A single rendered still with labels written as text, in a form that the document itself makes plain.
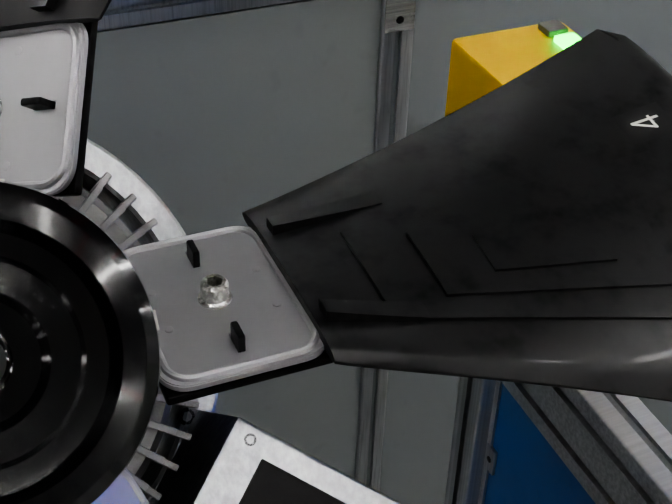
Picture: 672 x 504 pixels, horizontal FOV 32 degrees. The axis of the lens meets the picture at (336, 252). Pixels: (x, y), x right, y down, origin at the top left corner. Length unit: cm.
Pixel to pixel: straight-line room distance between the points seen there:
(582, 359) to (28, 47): 24
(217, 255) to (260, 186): 85
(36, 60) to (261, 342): 13
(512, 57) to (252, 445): 44
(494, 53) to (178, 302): 49
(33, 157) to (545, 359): 21
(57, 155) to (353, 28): 88
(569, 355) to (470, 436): 67
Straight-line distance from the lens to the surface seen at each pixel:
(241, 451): 56
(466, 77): 91
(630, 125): 57
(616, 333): 48
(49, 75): 45
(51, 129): 44
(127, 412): 39
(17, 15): 46
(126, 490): 49
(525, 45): 92
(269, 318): 46
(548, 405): 97
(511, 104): 57
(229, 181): 132
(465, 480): 117
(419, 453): 176
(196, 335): 45
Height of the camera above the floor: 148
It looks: 37 degrees down
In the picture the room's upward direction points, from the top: 2 degrees clockwise
